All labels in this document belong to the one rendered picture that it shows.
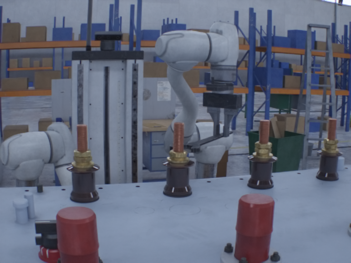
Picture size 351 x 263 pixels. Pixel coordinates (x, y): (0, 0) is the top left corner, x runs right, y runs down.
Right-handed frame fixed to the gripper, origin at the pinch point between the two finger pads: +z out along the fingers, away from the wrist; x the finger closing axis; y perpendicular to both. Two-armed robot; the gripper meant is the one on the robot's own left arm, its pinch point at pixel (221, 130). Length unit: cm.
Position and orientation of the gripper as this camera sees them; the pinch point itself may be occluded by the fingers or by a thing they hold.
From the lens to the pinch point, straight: 148.1
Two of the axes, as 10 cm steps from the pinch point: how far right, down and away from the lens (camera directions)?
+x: -8.7, -1.0, 4.8
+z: -0.2, 9.9, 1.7
